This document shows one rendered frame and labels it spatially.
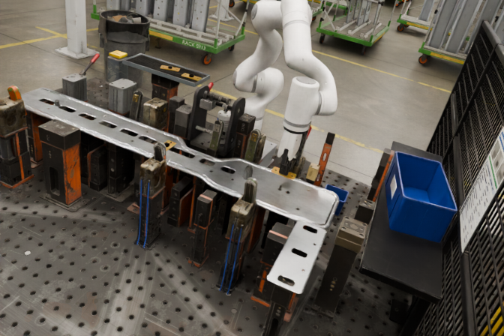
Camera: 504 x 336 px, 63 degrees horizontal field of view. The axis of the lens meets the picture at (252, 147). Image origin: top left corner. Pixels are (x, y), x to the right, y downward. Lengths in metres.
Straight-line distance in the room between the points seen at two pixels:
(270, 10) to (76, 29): 4.01
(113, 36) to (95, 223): 2.86
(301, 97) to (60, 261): 0.97
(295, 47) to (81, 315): 1.04
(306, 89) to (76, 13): 4.32
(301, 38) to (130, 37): 3.10
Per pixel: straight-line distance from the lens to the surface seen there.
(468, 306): 1.08
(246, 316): 1.44
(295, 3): 1.44
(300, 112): 1.27
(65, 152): 1.65
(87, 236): 1.66
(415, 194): 1.63
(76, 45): 5.44
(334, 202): 1.49
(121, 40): 4.32
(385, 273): 1.24
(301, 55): 1.33
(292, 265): 1.19
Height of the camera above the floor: 1.82
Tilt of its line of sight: 29 degrees down
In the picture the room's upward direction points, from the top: 11 degrees clockwise
